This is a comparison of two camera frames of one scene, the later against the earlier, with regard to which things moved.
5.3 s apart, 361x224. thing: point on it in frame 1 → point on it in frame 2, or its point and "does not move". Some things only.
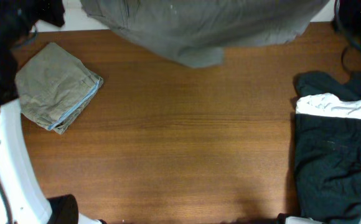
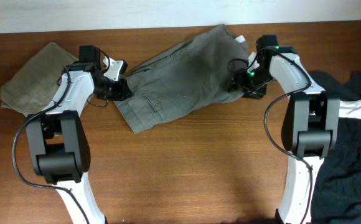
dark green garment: (335, 156) does not move
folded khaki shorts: (52, 85) does not move
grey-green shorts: (200, 31) → (190, 68)
